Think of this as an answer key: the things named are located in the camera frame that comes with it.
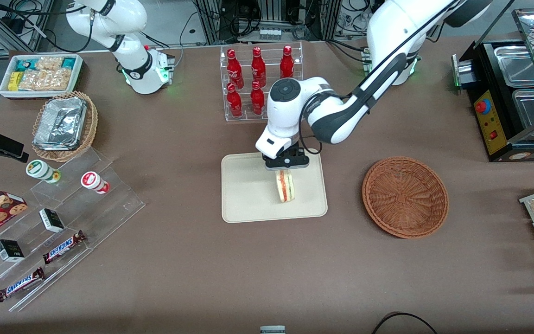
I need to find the Snickers chocolate bar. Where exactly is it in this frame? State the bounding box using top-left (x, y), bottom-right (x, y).
top-left (43, 230), bottom-right (87, 265)
top-left (0, 267), bottom-right (45, 302)

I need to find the black looped cable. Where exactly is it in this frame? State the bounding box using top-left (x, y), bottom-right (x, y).
top-left (372, 312), bottom-right (439, 334)

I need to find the round brown wicker basket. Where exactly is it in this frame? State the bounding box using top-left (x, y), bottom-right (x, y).
top-left (362, 157), bottom-right (449, 239)

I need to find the clear acrylic bottle rack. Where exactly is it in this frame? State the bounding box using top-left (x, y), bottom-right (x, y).
top-left (220, 42), bottom-right (304, 122)

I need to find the aluminium equipment frame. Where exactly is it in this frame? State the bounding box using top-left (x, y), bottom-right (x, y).
top-left (193, 0), bottom-right (342, 45)

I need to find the clear acrylic stepped stand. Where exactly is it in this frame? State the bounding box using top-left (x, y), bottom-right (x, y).
top-left (0, 148), bottom-right (146, 312)

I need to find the beige plastic tray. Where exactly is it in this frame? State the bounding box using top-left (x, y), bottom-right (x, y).
top-left (221, 148), bottom-right (328, 224)

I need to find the clear cracker bag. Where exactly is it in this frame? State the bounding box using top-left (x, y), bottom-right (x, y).
top-left (35, 57), bottom-right (64, 71)
top-left (19, 70), bottom-right (47, 91)
top-left (44, 69), bottom-right (73, 91)

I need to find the oval tan wicker basket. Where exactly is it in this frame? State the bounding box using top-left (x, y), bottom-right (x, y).
top-left (32, 91), bottom-right (99, 162)

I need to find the red lid yogurt cup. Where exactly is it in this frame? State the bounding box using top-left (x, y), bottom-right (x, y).
top-left (81, 171), bottom-right (110, 194)

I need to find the black heated display case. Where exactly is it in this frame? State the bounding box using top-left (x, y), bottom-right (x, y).
top-left (452, 7), bottom-right (534, 163)

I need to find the red cola bottle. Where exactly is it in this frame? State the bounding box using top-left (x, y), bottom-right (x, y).
top-left (227, 49), bottom-right (244, 89)
top-left (250, 81), bottom-right (267, 116)
top-left (251, 46), bottom-right (267, 88)
top-left (227, 83), bottom-right (243, 118)
top-left (280, 45), bottom-right (295, 80)

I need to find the small black box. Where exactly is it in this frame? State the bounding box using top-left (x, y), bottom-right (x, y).
top-left (0, 239), bottom-right (25, 263)
top-left (39, 208), bottom-right (65, 233)

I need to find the aluminium foil tray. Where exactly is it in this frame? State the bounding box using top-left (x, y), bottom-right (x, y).
top-left (34, 96), bottom-right (87, 151)

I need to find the green lid yogurt cup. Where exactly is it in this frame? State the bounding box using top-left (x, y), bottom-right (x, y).
top-left (26, 160), bottom-right (61, 184)

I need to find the triangular sandwich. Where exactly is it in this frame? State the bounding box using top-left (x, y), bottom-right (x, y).
top-left (274, 169), bottom-right (296, 203)

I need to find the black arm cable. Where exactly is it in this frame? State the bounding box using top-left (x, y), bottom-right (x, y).
top-left (298, 5), bottom-right (458, 154)

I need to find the white rectangular snack bin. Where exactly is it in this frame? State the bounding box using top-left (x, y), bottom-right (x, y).
top-left (0, 54), bottom-right (84, 100)

